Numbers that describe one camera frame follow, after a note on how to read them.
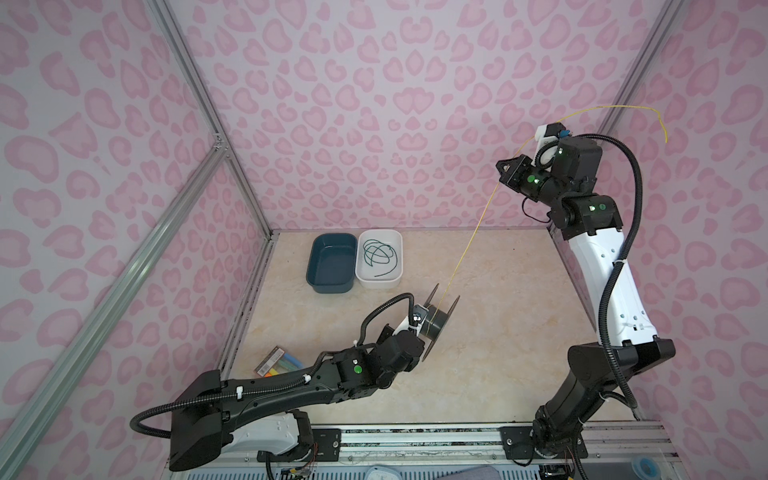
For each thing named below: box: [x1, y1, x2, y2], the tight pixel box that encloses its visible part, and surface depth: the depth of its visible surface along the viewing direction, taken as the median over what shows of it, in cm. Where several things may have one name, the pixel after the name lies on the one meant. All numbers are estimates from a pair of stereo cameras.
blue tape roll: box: [632, 456, 662, 480], surface depth 70 cm
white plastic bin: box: [355, 229, 403, 289], surface depth 112 cm
